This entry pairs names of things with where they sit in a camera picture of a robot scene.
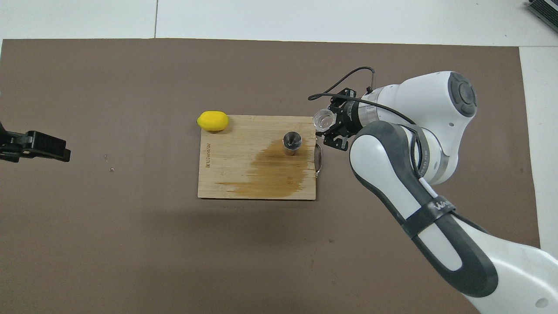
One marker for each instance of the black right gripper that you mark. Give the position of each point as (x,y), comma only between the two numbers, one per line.
(348,117)

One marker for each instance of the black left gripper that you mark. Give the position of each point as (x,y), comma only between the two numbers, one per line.
(11,139)

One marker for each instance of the small clear plastic cup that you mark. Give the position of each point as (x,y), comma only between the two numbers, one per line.
(324,120)

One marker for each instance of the steel double jigger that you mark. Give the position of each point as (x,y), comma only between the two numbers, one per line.
(292,141)

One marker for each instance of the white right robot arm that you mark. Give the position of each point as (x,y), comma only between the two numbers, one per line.
(436,131)

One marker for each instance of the stained wooden cutting board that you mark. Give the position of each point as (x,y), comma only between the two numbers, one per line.
(244,161)

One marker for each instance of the yellow lemon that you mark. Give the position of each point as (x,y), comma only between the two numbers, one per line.
(212,121)

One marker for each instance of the brown table mat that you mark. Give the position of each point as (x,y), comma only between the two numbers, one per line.
(218,253)

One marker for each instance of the grey ribbed device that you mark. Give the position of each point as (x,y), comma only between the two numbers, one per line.
(545,9)

